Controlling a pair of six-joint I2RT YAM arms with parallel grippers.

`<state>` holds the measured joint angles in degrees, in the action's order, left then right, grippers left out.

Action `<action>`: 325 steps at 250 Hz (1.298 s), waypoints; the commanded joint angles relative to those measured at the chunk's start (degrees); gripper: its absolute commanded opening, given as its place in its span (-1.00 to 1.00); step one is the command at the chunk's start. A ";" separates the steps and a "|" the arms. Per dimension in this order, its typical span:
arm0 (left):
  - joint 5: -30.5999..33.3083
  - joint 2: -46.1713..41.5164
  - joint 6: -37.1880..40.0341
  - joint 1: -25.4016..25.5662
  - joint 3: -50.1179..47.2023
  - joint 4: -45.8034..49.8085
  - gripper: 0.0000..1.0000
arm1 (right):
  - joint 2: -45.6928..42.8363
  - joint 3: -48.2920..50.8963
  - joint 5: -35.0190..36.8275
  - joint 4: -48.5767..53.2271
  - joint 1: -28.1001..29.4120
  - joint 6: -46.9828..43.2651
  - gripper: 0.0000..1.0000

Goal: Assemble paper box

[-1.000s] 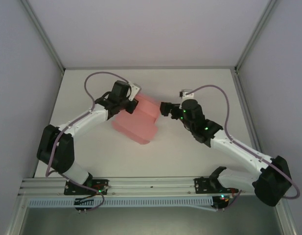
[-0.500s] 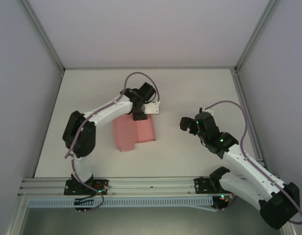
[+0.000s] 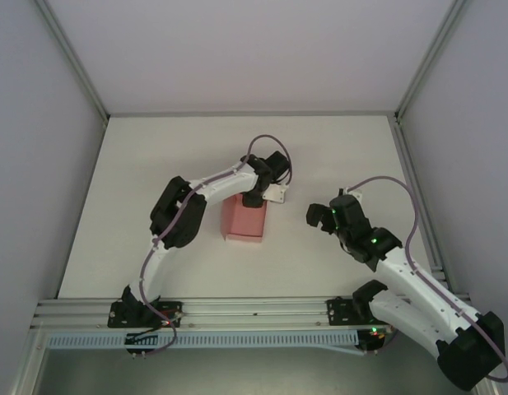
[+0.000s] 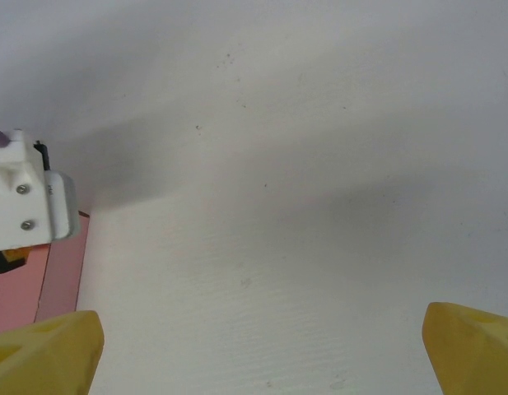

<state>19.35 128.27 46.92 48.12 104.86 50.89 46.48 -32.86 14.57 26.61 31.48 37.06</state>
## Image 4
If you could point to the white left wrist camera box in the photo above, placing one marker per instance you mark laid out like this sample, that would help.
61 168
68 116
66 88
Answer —
15 197

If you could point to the pink paper box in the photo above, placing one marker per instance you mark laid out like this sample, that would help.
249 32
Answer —
60 280

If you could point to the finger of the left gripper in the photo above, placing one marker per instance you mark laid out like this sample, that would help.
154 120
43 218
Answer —
12 257

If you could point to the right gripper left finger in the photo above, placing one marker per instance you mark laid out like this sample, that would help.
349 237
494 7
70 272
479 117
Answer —
43 358

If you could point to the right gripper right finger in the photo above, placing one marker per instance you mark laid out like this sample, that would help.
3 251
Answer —
476 354

